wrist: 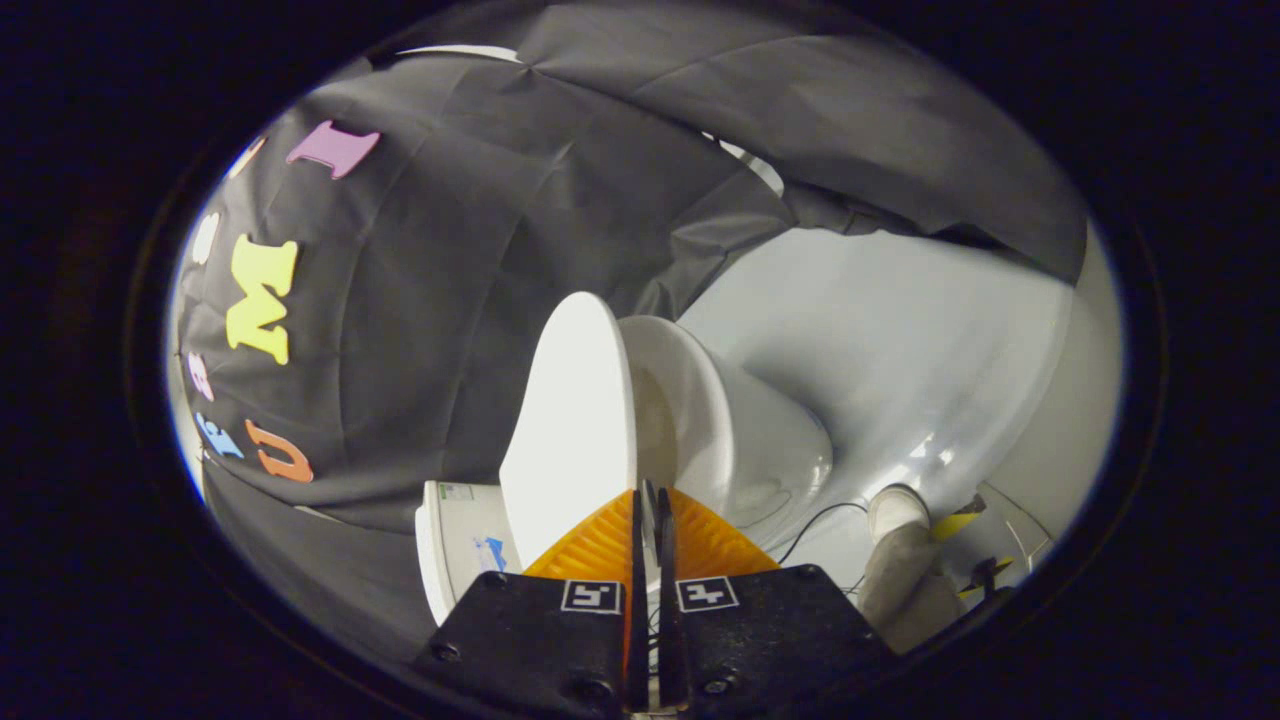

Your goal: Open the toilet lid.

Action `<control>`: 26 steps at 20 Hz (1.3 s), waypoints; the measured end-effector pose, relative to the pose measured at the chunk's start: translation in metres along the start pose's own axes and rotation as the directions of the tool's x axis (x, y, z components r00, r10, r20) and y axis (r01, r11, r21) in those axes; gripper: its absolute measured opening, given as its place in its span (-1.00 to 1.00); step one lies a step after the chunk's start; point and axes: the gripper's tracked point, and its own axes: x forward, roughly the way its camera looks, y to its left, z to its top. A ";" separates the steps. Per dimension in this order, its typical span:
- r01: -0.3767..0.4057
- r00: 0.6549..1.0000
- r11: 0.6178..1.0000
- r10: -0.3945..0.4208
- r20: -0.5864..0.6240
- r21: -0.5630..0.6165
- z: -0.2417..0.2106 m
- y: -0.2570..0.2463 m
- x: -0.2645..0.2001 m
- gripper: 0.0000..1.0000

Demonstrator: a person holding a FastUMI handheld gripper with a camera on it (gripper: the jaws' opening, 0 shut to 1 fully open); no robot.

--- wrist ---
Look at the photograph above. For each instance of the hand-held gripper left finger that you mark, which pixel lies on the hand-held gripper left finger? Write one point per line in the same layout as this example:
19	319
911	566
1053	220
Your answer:
530	630

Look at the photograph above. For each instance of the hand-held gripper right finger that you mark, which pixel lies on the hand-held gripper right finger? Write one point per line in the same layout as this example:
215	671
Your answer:
770	630

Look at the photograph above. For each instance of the white toilet lid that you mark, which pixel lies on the white toilet lid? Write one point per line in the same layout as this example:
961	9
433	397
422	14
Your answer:
570	420

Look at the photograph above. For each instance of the white toilet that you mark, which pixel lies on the white toilet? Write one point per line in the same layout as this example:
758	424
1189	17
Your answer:
785	445

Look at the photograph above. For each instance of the white toilet seat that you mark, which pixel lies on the white toilet seat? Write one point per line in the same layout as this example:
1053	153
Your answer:
700	400

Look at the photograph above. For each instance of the person's beige trouser leg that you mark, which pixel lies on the person's beige trouser leg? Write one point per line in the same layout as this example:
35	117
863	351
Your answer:
900	595

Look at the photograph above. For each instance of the person's white shoe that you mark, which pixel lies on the person's white shoe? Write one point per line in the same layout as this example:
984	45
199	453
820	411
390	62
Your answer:
895	505

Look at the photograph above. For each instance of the yellow black floor tape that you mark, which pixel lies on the yellow black floor tape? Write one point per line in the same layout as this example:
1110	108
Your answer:
985	578
955	522

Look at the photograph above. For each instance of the black backdrop cloth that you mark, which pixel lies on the black backdrop cloth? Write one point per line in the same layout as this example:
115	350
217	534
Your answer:
430	300

